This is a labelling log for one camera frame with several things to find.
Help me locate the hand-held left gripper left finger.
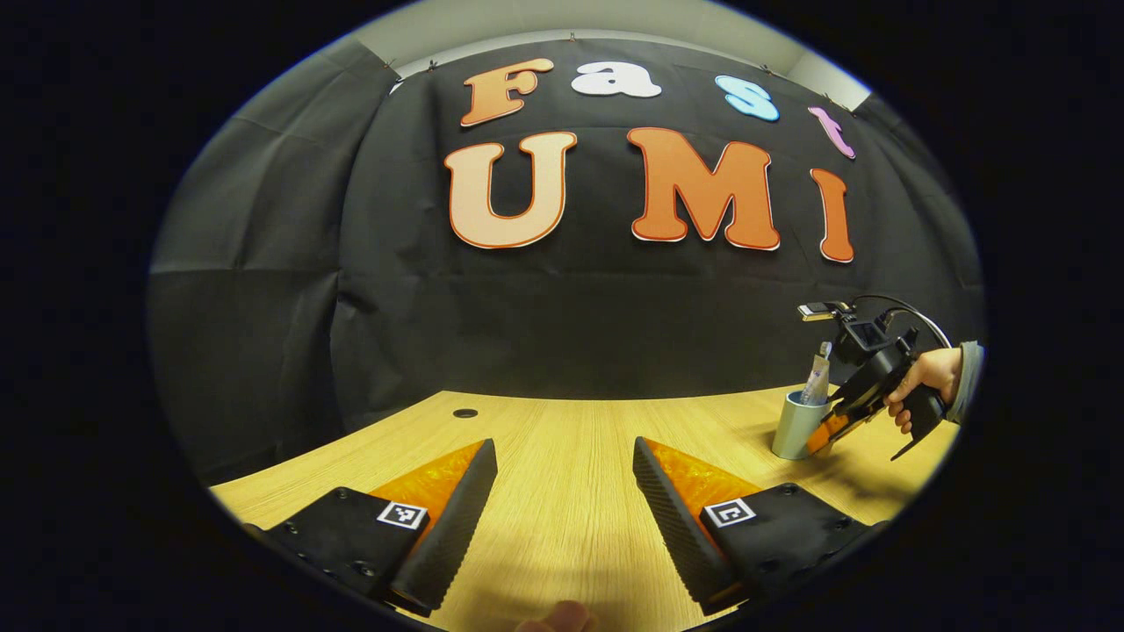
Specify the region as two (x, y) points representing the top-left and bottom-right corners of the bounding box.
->
(241, 438), (499, 618)

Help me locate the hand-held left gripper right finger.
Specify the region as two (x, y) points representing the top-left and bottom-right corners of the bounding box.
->
(632, 436), (888, 617)

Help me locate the white toothpaste tube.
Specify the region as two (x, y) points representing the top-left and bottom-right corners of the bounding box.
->
(799, 354), (832, 406)

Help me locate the light blue cup wooden handle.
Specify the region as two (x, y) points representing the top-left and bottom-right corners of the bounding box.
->
(772, 390), (833, 461)

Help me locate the wooden desktop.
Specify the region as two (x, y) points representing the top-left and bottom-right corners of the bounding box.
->
(209, 384), (962, 632)

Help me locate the black backdrop cloth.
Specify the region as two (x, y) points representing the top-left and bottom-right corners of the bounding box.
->
(145, 35), (986, 484)

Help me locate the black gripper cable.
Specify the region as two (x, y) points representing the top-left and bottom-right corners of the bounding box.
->
(843, 294), (955, 352)

